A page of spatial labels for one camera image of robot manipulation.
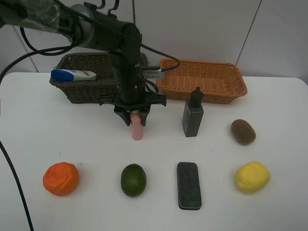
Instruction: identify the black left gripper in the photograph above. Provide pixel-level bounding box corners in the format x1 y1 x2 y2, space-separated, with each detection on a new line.
99 81 167 127

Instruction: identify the pink bottle white cap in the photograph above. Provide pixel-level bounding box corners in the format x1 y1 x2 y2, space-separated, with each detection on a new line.
130 112 143 141

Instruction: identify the dark grey pump bottle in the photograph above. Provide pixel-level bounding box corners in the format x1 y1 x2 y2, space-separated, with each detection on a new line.
182 87 204 137

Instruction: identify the green avocado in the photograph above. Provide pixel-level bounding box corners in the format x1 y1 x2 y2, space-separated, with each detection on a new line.
120 164 147 197

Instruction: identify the white bottle blue cap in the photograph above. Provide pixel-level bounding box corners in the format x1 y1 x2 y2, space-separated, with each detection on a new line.
51 69 97 82

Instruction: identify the orange fruit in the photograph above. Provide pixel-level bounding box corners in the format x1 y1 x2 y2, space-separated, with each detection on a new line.
43 162 79 196

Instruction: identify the grey felt board eraser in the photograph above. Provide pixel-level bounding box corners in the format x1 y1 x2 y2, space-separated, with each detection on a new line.
177 162 202 210

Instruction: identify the brown kiwi fruit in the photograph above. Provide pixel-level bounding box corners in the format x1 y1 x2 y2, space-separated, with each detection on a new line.
231 119 256 145

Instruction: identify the yellow lemon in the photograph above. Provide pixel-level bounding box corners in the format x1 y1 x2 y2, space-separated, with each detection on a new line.
235 161 271 194

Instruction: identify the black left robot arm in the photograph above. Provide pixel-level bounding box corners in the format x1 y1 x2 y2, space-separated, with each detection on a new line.
0 0 167 125

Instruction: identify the dark brown wicker basket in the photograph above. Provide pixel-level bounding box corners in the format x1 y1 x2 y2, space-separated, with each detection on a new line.
49 51 150 104

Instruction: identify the orange wicker basket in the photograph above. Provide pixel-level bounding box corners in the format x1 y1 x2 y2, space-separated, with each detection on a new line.
156 60 247 104

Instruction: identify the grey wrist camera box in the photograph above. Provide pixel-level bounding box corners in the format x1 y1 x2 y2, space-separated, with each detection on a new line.
141 66 165 79

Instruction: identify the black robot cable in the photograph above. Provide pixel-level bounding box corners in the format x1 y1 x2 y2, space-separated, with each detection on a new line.
0 0 181 231

